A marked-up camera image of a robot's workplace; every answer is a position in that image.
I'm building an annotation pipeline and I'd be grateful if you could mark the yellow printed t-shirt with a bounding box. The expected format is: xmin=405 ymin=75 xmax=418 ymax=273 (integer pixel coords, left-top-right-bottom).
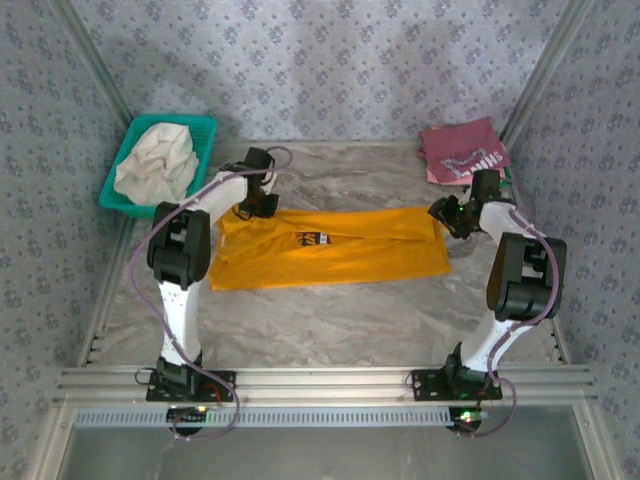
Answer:
xmin=208 ymin=206 xmax=452 ymax=292

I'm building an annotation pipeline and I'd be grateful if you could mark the pink folded t-shirt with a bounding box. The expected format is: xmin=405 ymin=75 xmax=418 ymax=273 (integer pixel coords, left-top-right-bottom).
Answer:
xmin=425 ymin=159 xmax=476 ymax=186

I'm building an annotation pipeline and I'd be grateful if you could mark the maroon folded t-shirt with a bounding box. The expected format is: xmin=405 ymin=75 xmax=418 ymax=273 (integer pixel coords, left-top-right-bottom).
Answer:
xmin=417 ymin=116 xmax=512 ymax=184

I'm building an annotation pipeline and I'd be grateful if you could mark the teal plastic basket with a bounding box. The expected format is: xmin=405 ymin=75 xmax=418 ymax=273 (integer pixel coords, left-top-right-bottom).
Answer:
xmin=98 ymin=114 xmax=219 ymax=220

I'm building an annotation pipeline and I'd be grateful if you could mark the white crumpled t-shirt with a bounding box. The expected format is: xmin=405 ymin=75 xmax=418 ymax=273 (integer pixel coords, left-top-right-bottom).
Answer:
xmin=113 ymin=123 xmax=202 ymax=207

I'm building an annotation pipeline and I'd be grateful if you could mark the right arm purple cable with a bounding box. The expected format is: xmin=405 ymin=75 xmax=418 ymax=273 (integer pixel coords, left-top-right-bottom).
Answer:
xmin=452 ymin=174 xmax=560 ymax=439

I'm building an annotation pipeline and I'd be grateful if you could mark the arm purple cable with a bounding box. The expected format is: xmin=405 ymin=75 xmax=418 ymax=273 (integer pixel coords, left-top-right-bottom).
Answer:
xmin=452 ymin=174 xmax=560 ymax=439
xmin=128 ymin=145 xmax=294 ymax=442

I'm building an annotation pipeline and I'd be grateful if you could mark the aluminium frame post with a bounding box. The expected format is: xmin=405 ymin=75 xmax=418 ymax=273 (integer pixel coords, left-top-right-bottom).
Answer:
xmin=49 ymin=0 xmax=135 ymax=124
xmin=499 ymin=0 xmax=597 ymax=147

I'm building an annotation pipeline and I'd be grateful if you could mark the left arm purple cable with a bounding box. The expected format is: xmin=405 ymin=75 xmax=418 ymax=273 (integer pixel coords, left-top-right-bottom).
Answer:
xmin=128 ymin=145 xmax=294 ymax=442

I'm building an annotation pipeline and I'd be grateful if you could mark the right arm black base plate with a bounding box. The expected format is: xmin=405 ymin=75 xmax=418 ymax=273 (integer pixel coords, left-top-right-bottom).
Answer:
xmin=410 ymin=368 xmax=504 ymax=403

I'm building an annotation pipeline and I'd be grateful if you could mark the aluminium front mounting rail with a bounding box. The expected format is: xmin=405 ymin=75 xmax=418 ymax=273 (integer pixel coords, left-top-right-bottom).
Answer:
xmin=52 ymin=364 xmax=599 ymax=407

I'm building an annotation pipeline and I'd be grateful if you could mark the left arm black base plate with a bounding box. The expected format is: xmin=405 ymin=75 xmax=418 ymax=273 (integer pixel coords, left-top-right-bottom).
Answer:
xmin=145 ymin=369 xmax=237 ymax=404

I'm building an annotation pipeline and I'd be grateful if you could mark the grey slotted cable duct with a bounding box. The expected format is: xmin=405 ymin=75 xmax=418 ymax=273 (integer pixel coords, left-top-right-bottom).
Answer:
xmin=72 ymin=405 xmax=482 ymax=429

